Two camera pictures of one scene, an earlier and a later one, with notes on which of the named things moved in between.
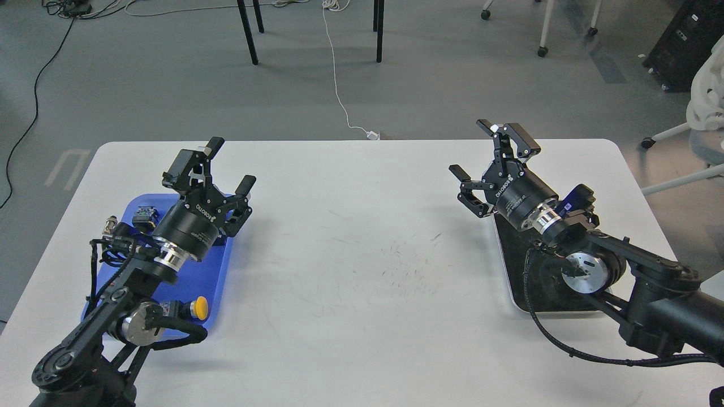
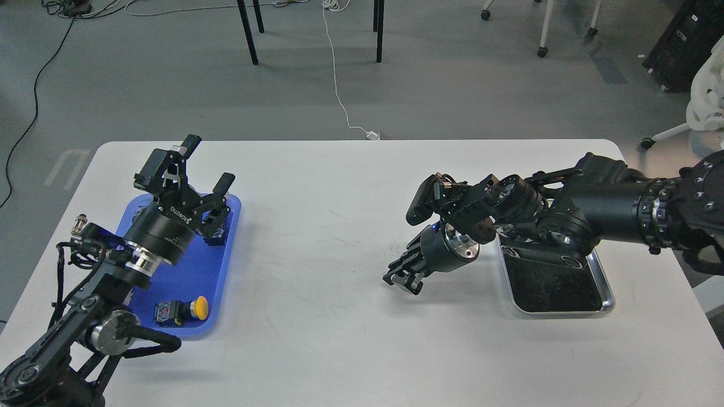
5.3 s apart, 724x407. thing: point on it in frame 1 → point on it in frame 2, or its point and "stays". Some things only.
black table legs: [378, 26] stays
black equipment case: [686, 42] stays
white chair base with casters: [542, 51] stays
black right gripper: [516, 194] → [432, 250]
